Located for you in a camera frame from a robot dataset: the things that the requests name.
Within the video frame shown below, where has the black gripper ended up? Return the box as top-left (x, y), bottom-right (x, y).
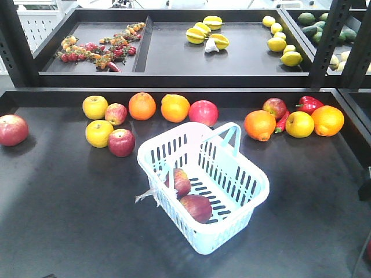
top-left (358, 166), bottom-right (371, 202)

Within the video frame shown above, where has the light blue plastic basket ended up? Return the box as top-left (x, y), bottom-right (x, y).
top-left (137, 122), bottom-right (270, 255)

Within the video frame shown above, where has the orange fruit right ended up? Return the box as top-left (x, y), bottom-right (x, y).
top-left (311, 105), bottom-right (344, 137)

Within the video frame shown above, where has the orange fruit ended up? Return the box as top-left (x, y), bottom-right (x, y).
top-left (161, 94), bottom-right (190, 123)
top-left (244, 110), bottom-right (276, 142)
top-left (128, 92), bottom-right (157, 120)
top-left (311, 105), bottom-right (344, 137)

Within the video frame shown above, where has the red bell pepper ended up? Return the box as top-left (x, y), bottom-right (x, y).
top-left (296, 96), bottom-right (324, 115)

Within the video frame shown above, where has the red chili pepper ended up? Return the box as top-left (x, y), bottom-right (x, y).
top-left (274, 110), bottom-right (290, 134)

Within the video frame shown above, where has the red apple behind orange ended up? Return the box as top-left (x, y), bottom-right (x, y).
top-left (263, 98), bottom-right (288, 120)

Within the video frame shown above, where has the bright red apple centre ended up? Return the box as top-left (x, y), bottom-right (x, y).
top-left (188, 100), bottom-right (219, 127)

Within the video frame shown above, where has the white garlic bulb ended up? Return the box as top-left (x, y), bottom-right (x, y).
top-left (205, 38), bottom-right (220, 53)

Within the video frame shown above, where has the orange fruit centre left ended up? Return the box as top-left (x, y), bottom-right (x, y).
top-left (128, 92), bottom-right (157, 120)

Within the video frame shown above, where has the red apple beside yellow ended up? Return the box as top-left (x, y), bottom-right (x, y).
top-left (108, 129), bottom-right (136, 157)

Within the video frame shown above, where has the small red apple left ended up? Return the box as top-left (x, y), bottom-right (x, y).
top-left (104, 103), bottom-right (128, 126)

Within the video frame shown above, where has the yellow apple front left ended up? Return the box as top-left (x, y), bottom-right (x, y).
top-left (85, 120), bottom-right (114, 148)

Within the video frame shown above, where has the yellow apple back left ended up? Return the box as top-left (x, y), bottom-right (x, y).
top-left (82, 96), bottom-right (108, 120)

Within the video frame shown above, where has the cherry tomato vine pile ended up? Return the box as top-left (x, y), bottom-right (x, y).
top-left (54, 22), bottom-right (146, 72)

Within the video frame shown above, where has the black wooden fruit display stand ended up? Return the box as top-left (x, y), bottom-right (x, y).
top-left (1, 89), bottom-right (370, 277)

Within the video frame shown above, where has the black upper fruit shelf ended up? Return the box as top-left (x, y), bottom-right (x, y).
top-left (31, 8), bottom-right (371, 87)

